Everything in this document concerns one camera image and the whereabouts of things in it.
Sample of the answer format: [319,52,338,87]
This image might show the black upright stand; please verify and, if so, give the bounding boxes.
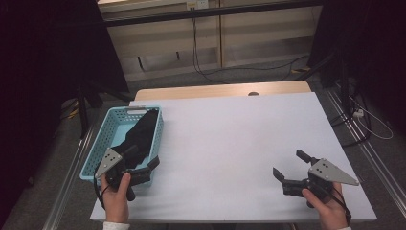
[295,51,352,109]

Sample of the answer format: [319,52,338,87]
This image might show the long metal floor rail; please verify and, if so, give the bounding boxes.
[325,87,406,209]

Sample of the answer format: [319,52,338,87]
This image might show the black floor cable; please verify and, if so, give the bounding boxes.
[329,92,372,148]

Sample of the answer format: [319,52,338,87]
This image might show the wooden table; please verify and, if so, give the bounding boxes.
[133,80,312,102]

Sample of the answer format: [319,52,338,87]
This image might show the white floor cable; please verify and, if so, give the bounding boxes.
[349,95,395,141]

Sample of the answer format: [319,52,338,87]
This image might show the right hand-held gripper black cable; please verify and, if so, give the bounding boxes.
[330,186,353,225]

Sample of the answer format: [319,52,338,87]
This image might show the left hand-held gripper black cable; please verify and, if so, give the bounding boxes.
[93,173,109,211]

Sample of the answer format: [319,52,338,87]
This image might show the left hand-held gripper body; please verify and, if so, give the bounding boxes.
[94,147,152,202]

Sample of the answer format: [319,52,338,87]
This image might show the hand-held gripper black cable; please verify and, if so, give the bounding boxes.
[93,173,109,211]
[330,186,353,225]

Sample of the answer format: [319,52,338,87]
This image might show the black wall cable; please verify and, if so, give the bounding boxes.
[191,17,310,85]

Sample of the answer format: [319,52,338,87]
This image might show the black horizontal bar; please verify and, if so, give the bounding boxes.
[103,0,324,28]

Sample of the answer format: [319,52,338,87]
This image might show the person's left hand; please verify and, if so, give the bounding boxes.
[100,172,132,224]

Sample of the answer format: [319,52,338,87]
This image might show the beige wooden cabinet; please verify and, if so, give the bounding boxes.
[97,0,324,82]

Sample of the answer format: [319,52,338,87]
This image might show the black pants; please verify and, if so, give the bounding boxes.
[111,108,160,170]

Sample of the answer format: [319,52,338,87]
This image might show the white wall socket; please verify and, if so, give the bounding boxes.
[186,0,210,11]

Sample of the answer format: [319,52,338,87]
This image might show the person's right hand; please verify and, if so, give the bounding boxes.
[301,182,352,230]

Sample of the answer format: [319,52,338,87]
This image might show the wide black curtain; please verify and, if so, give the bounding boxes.
[0,0,130,224]

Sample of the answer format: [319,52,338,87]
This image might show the light blue plastic basket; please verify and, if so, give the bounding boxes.
[79,105,165,188]

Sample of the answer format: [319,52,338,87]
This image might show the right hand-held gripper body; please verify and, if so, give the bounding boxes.
[282,157,361,209]

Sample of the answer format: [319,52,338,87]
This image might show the narrow black curtain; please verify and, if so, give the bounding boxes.
[307,0,406,135]

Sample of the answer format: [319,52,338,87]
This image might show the short metal floor rail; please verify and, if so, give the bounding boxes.
[42,124,97,230]

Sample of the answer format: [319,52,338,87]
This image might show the black tripod stand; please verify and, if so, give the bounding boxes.
[76,80,135,140]

